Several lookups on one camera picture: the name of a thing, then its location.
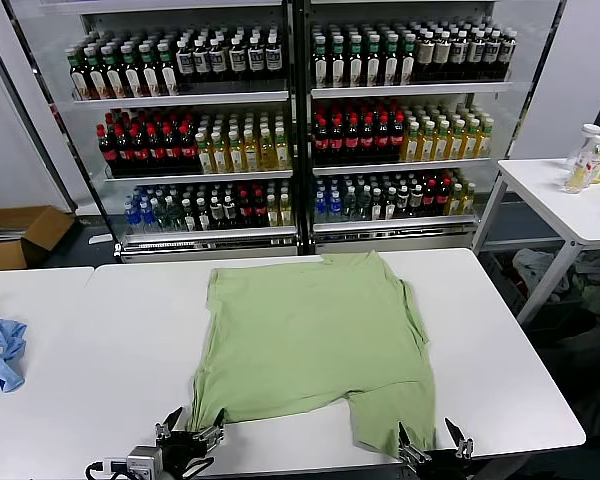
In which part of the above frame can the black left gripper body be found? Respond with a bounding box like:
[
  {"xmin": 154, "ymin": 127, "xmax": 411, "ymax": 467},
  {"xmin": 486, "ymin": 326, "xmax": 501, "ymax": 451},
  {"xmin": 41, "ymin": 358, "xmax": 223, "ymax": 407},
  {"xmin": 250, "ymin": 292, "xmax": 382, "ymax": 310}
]
[{"xmin": 160, "ymin": 430, "xmax": 215, "ymax": 471}]

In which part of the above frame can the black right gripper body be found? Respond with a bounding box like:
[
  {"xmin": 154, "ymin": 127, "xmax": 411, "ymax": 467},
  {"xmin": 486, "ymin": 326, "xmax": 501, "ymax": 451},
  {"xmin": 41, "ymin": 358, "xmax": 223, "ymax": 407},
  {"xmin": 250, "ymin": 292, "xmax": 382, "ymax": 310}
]
[{"xmin": 414, "ymin": 448, "xmax": 469, "ymax": 469}]

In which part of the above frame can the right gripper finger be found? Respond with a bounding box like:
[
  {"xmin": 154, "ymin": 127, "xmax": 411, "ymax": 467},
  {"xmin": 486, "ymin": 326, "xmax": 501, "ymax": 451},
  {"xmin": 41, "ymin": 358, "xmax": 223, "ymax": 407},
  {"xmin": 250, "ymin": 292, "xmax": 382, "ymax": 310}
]
[
  {"xmin": 398, "ymin": 421, "xmax": 426, "ymax": 464},
  {"xmin": 444, "ymin": 418, "xmax": 475, "ymax": 459}
]

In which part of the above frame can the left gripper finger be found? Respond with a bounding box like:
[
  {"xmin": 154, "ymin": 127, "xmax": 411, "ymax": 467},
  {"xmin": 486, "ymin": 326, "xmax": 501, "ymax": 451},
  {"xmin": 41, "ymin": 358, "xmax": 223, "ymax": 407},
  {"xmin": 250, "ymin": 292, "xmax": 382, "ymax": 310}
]
[
  {"xmin": 194, "ymin": 407, "xmax": 227, "ymax": 445},
  {"xmin": 154, "ymin": 406, "xmax": 185, "ymax": 441}
]

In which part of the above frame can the light green polo shirt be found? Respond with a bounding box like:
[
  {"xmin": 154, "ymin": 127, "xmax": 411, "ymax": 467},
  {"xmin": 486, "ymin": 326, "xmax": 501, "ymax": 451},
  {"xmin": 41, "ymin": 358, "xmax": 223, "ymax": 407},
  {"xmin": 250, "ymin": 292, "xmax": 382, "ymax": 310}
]
[{"xmin": 187, "ymin": 249, "xmax": 439, "ymax": 460}]

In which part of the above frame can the person dark trouser leg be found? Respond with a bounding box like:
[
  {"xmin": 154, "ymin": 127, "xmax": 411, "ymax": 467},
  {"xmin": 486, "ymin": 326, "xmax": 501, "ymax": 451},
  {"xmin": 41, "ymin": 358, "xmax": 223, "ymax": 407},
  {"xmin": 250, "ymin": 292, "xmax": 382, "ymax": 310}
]
[{"xmin": 544, "ymin": 322, "xmax": 600, "ymax": 441}]

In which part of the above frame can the black storage crate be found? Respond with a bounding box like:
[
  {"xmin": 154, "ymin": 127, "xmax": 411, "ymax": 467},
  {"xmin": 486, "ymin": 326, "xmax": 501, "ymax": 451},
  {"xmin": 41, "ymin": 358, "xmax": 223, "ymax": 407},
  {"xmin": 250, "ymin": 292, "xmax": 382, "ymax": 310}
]
[{"xmin": 479, "ymin": 249, "xmax": 529, "ymax": 314}]

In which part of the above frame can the open beverage display cabinet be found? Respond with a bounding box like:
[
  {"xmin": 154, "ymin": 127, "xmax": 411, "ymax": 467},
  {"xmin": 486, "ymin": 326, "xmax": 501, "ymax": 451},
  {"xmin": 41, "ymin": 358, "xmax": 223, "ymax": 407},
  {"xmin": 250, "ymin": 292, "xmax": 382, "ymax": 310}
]
[
  {"xmin": 299, "ymin": 0, "xmax": 515, "ymax": 254},
  {"xmin": 79, "ymin": 0, "xmax": 301, "ymax": 264}
]

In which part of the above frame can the crumpled light blue cloth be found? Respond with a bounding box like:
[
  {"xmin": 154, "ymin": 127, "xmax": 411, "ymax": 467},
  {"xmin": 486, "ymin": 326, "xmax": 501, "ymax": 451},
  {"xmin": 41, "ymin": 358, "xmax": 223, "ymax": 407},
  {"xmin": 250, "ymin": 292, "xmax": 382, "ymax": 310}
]
[{"xmin": 0, "ymin": 314, "xmax": 29, "ymax": 394}]

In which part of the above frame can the grey white crumpled cloth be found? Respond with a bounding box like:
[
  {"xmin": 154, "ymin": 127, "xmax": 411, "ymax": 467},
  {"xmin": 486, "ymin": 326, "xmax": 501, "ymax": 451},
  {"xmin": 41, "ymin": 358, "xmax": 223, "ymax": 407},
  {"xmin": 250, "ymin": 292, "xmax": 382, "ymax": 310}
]
[{"xmin": 510, "ymin": 248, "xmax": 572, "ymax": 304}]

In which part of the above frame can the white cabinet shelf board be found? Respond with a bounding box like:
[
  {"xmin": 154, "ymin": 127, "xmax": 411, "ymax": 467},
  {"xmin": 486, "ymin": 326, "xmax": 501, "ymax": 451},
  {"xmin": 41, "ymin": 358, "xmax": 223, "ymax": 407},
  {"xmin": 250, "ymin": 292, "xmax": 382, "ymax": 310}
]
[
  {"xmin": 312, "ymin": 157, "xmax": 494, "ymax": 176},
  {"xmin": 119, "ymin": 224, "xmax": 299, "ymax": 240},
  {"xmin": 312, "ymin": 214, "xmax": 479, "ymax": 234},
  {"xmin": 310, "ymin": 79, "xmax": 514, "ymax": 99},
  {"xmin": 72, "ymin": 89, "xmax": 291, "ymax": 105},
  {"xmin": 104, "ymin": 168, "xmax": 295, "ymax": 182}
]

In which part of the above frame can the pale green crumpled cloth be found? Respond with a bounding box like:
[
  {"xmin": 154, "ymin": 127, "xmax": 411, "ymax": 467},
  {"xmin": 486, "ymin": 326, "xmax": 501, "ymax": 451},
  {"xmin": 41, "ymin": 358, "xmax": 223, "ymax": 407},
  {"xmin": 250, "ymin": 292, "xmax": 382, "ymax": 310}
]
[{"xmin": 573, "ymin": 249, "xmax": 600, "ymax": 316}]

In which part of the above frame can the open cardboard box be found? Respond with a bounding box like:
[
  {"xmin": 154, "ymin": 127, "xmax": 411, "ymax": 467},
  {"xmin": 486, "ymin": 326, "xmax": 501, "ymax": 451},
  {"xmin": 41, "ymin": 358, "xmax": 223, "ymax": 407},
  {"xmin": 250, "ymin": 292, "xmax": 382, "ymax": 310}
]
[{"xmin": 0, "ymin": 204, "xmax": 77, "ymax": 271}]

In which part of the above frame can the bundle of metal rods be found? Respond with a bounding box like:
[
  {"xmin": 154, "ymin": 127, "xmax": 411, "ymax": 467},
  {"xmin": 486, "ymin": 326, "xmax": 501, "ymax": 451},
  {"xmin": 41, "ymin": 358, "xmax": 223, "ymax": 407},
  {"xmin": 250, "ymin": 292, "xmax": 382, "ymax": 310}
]
[{"xmin": 0, "ymin": 225, "xmax": 29, "ymax": 245}]

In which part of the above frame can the white side table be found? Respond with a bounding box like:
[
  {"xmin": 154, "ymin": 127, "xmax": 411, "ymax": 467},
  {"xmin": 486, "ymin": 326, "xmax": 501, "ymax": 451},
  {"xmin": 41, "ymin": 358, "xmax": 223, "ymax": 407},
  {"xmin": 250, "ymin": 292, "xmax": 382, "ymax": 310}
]
[{"xmin": 472, "ymin": 157, "xmax": 600, "ymax": 326}]

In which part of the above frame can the yellow drink bottle red-white label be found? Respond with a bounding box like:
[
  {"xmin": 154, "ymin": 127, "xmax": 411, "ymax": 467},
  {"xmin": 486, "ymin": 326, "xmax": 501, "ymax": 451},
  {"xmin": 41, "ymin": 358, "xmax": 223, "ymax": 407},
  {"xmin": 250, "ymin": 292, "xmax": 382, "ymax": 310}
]
[{"xmin": 563, "ymin": 134, "xmax": 600, "ymax": 195}]

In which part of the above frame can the clear bottle white cap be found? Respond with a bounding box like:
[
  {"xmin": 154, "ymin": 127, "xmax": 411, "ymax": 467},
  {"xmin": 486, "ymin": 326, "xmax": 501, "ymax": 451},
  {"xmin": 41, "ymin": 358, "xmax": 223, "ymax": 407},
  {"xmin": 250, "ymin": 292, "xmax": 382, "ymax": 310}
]
[{"xmin": 565, "ymin": 123, "xmax": 600, "ymax": 171}]

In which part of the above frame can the green cap tea bottle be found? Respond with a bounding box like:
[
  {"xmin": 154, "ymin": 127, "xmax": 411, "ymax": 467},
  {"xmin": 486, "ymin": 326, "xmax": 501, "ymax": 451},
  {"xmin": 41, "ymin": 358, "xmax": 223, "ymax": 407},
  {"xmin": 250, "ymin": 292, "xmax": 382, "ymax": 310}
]
[
  {"xmin": 103, "ymin": 45, "xmax": 126, "ymax": 99},
  {"xmin": 365, "ymin": 34, "xmax": 383, "ymax": 86},
  {"xmin": 139, "ymin": 43, "xmax": 162, "ymax": 97},
  {"xmin": 64, "ymin": 47, "xmax": 90, "ymax": 100},
  {"xmin": 311, "ymin": 35, "xmax": 330, "ymax": 87},
  {"xmin": 399, "ymin": 33, "xmax": 417, "ymax": 85},
  {"xmin": 329, "ymin": 34, "xmax": 347, "ymax": 87},
  {"xmin": 121, "ymin": 44, "xmax": 145, "ymax": 98},
  {"xmin": 382, "ymin": 33, "xmax": 401, "ymax": 86},
  {"xmin": 157, "ymin": 42, "xmax": 180, "ymax": 96},
  {"xmin": 347, "ymin": 34, "xmax": 365, "ymax": 87},
  {"xmin": 85, "ymin": 46, "xmax": 109, "ymax": 99}
]

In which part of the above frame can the tan label dark bottle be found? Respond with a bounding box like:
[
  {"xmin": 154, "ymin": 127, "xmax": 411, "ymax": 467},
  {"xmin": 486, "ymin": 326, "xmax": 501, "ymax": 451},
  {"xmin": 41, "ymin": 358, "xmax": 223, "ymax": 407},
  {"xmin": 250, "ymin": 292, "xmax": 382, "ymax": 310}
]
[
  {"xmin": 433, "ymin": 31, "xmax": 452, "ymax": 82},
  {"xmin": 416, "ymin": 31, "xmax": 435, "ymax": 83}
]

